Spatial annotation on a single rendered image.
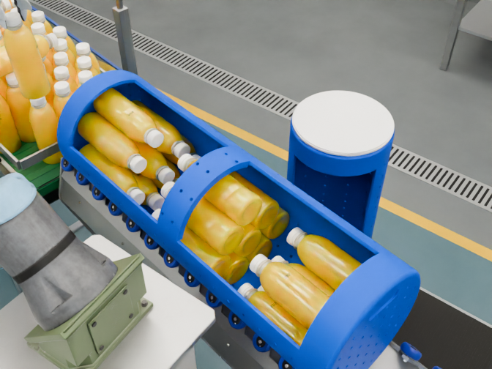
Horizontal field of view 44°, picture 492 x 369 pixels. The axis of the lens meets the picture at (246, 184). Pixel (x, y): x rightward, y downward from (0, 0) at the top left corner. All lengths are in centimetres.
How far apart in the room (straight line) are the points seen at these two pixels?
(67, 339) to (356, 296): 47
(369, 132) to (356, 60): 222
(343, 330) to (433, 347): 130
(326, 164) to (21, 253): 89
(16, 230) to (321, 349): 53
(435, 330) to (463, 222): 74
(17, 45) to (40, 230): 67
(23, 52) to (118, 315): 75
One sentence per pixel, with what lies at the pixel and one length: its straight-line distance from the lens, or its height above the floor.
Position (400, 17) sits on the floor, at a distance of 438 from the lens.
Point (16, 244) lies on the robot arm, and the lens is 98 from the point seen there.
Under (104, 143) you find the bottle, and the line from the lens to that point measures 148.
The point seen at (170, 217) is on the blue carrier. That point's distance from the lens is 125.
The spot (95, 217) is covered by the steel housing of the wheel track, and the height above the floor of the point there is 88.
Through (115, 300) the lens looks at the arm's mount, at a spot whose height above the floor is 126.
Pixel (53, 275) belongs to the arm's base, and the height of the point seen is 133.
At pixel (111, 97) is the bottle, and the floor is 120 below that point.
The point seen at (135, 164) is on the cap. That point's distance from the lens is 142.
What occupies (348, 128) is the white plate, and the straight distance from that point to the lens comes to 167.
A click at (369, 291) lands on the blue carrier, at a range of 106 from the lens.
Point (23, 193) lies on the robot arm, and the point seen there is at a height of 141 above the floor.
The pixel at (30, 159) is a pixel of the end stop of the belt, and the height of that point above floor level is 97.
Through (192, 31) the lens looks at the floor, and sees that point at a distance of 411.
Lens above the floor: 208
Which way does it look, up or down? 45 degrees down
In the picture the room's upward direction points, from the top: straight up
